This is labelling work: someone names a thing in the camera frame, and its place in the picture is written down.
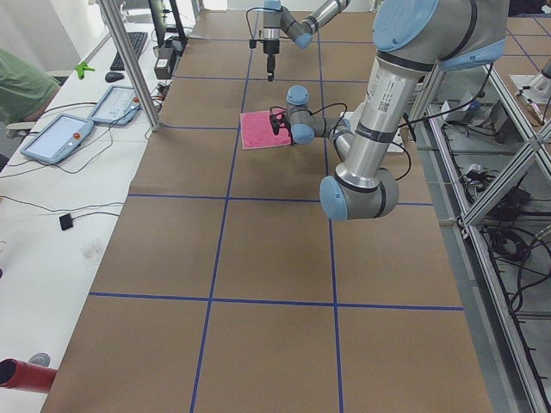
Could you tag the black box white label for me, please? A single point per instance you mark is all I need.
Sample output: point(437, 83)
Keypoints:
point(167, 57)

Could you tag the teach pendant tablet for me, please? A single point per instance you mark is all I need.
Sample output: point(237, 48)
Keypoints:
point(58, 140)
point(117, 107)

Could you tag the red cylinder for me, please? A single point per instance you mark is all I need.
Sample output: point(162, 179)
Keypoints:
point(26, 376)

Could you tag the green clamp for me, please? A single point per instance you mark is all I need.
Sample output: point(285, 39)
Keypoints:
point(82, 68)

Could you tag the aluminium frame post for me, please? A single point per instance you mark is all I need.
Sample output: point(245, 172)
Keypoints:
point(130, 61)

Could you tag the black computer mouse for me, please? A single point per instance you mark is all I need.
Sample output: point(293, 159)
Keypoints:
point(113, 76)

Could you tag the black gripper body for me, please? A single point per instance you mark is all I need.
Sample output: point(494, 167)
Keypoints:
point(269, 48)
point(284, 123)

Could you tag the rear teach pendant tablet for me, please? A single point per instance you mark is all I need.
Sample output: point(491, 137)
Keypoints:
point(58, 140)

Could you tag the front teach pendant tablet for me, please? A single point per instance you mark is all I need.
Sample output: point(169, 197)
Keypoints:
point(117, 107)

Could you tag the small black square pad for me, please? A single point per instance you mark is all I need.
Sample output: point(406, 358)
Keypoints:
point(66, 222)

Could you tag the black monitor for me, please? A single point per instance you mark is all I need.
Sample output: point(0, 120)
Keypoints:
point(167, 24)

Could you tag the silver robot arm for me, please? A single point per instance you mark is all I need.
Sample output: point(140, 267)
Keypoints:
point(411, 38)
point(278, 19)

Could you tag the pink towel white edge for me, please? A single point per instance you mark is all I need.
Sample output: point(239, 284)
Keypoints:
point(256, 131)

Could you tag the person in green shirt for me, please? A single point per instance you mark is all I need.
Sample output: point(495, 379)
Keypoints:
point(26, 91)

